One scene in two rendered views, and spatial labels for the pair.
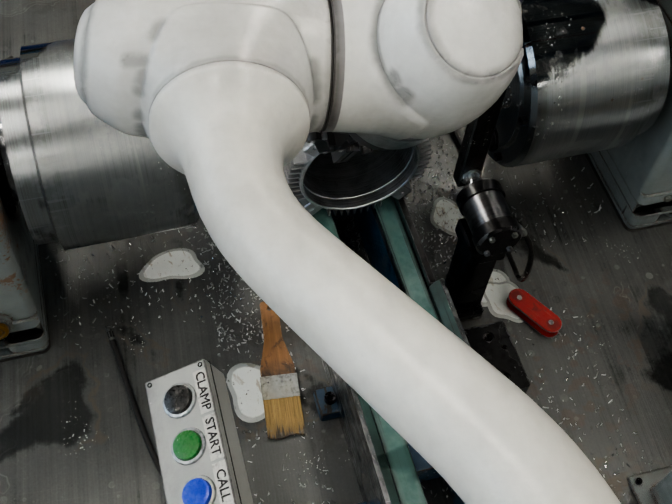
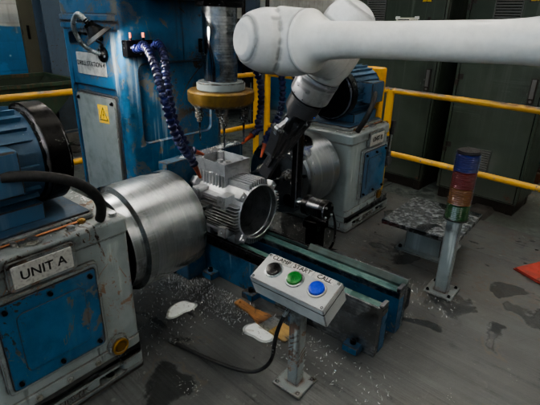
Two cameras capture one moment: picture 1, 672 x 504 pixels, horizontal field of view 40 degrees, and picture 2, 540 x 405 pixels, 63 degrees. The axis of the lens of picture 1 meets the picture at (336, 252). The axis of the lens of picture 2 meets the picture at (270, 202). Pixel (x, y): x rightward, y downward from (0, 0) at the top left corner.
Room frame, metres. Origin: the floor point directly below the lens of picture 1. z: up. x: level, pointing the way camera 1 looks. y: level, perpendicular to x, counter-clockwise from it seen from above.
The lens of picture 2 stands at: (-0.26, 0.52, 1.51)
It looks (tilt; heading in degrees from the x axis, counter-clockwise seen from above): 23 degrees down; 330
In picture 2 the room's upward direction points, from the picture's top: 1 degrees clockwise
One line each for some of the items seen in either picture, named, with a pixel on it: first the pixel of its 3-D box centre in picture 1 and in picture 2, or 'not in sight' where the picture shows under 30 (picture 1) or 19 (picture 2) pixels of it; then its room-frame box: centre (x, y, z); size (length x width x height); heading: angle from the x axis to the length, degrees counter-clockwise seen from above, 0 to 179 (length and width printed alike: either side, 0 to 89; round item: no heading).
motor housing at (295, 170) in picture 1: (340, 114); (232, 202); (0.82, 0.01, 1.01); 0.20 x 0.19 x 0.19; 20
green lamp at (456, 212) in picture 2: not in sight; (457, 210); (0.42, -0.46, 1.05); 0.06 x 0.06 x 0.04
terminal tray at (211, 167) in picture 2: not in sight; (222, 169); (0.86, 0.03, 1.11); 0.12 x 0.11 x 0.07; 20
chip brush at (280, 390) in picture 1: (277, 366); (263, 318); (0.55, 0.06, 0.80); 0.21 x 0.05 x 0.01; 14
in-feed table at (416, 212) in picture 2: not in sight; (430, 232); (0.63, -0.63, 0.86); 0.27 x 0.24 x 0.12; 111
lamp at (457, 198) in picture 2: not in sight; (460, 194); (0.42, -0.46, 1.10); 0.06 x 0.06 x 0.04
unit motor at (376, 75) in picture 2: not in sight; (355, 122); (1.02, -0.59, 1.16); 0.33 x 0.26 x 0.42; 111
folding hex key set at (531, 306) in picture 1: (533, 313); not in sight; (0.67, -0.29, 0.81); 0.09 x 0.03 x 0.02; 52
